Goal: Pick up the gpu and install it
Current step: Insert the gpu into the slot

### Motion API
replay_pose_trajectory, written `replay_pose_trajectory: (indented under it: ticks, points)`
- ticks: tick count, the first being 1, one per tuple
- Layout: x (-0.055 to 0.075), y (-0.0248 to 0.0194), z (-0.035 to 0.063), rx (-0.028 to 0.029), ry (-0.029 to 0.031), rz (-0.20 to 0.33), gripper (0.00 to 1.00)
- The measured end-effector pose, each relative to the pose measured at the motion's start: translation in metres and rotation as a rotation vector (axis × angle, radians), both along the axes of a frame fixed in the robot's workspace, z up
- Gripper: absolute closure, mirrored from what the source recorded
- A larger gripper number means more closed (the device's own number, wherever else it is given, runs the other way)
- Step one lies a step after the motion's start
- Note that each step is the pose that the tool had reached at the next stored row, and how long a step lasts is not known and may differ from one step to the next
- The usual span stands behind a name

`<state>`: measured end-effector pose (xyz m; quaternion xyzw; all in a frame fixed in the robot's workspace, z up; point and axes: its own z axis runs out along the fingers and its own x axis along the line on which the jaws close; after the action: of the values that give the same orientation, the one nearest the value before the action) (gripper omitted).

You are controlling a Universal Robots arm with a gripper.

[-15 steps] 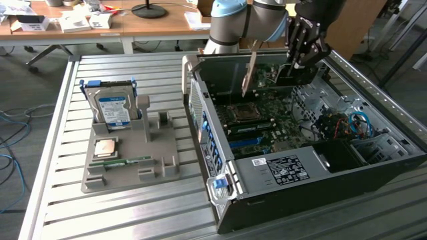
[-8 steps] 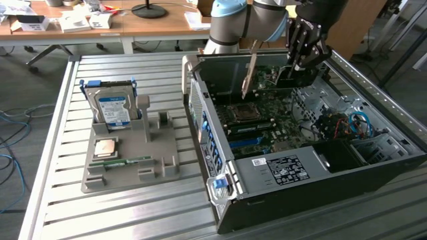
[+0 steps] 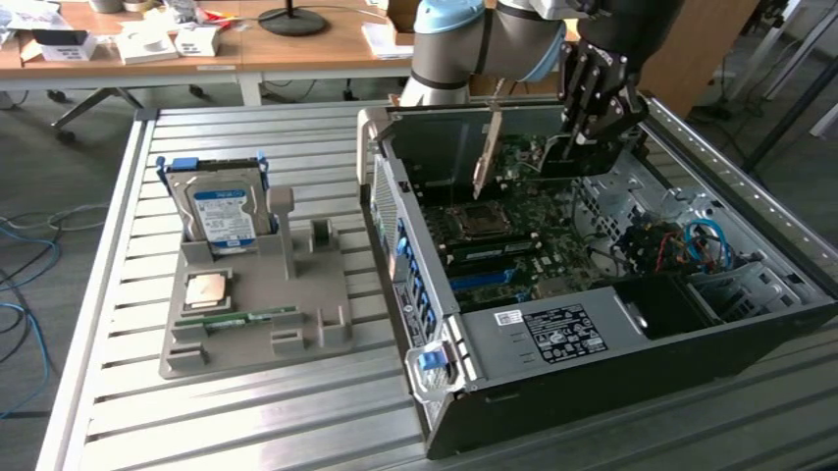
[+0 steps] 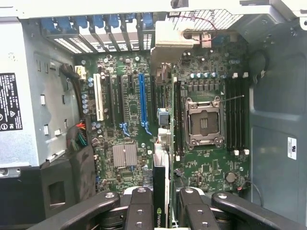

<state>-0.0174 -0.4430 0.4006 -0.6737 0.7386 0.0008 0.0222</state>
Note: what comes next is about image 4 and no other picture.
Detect white PCI expansion slot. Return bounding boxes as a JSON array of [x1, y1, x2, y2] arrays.
[[93, 73, 106, 122]]

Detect CPU socket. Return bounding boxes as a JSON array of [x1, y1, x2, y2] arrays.
[[184, 95, 226, 151]]

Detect black open PC case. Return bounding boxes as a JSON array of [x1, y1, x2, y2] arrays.
[[0, 0, 307, 230]]

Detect green motherboard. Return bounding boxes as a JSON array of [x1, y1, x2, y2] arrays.
[[74, 47, 252, 195]]

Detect white power connector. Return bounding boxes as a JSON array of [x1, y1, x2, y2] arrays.
[[74, 66, 87, 80]]

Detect socket locking lever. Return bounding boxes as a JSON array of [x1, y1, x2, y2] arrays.
[[219, 95, 245, 104]]

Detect silver chipset heatsink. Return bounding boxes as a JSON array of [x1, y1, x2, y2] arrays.
[[112, 143, 138, 168]]

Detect red and black twisted wire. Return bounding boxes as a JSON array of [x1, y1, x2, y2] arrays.
[[167, 13, 218, 46]]

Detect silver power supply unit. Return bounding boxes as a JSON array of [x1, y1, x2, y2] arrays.
[[0, 19, 75, 168]]

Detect long black expansion slot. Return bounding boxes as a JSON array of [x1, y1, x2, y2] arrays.
[[117, 74, 130, 138], [105, 74, 116, 123]]

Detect blue expansion slot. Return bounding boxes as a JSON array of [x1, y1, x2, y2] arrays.
[[138, 73, 151, 135]]

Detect black sleeved power cable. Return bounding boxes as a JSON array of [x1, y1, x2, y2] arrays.
[[59, 63, 89, 152]]

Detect black plastic air shroud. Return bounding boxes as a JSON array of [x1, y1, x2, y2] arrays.
[[39, 143, 97, 218]]

